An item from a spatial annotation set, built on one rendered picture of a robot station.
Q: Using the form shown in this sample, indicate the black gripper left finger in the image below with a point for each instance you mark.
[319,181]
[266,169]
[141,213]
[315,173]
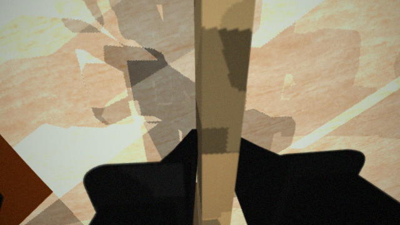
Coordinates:
[172,179]

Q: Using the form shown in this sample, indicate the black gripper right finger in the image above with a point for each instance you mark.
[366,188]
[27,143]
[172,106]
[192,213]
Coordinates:
[264,179]

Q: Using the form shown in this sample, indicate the long wooden rail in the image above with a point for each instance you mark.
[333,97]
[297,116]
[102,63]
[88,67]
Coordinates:
[223,31]

